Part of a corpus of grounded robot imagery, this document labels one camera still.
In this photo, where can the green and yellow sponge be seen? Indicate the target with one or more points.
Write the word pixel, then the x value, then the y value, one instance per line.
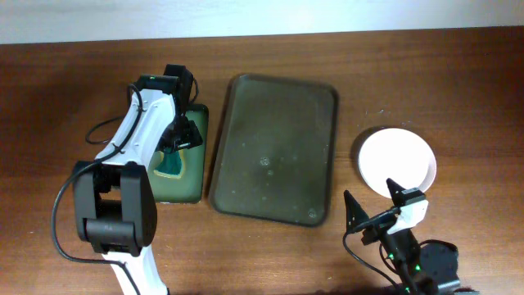
pixel 171 165

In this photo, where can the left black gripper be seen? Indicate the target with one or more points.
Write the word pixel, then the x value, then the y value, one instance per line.
pixel 192 135

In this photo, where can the pinkish white plate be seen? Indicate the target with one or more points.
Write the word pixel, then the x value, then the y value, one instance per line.
pixel 397 154

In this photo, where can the large dark serving tray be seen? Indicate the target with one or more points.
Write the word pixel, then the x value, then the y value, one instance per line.
pixel 276 150

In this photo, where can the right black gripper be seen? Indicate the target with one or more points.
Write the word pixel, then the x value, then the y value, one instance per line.
pixel 361 215

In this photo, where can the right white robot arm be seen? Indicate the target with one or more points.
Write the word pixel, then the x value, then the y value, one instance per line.
pixel 427 267

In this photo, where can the small black water tray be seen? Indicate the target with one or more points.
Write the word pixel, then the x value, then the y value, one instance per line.
pixel 189 188

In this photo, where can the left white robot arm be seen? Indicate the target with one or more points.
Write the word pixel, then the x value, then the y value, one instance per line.
pixel 115 209

